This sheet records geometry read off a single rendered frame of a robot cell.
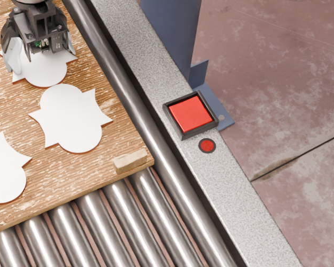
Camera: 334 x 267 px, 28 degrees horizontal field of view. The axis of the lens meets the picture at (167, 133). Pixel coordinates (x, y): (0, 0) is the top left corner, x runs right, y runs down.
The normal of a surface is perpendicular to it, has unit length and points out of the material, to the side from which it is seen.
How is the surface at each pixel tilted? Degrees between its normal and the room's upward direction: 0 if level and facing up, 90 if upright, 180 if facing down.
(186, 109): 0
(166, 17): 90
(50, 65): 0
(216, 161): 0
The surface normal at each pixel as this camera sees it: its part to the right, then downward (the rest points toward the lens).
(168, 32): -0.02, 0.86
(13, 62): -0.78, 0.13
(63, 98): 0.07, -0.51
